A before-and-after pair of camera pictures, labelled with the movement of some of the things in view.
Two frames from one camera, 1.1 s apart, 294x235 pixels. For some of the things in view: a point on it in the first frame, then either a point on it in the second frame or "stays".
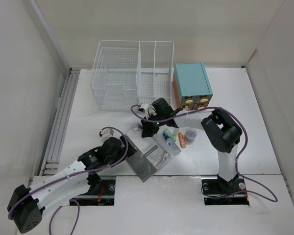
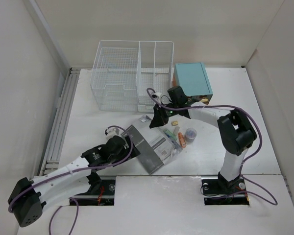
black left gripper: (122, 151) stays
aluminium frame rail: (51, 160) stays
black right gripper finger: (155, 129) -> (164, 119)
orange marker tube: (182, 140) stays
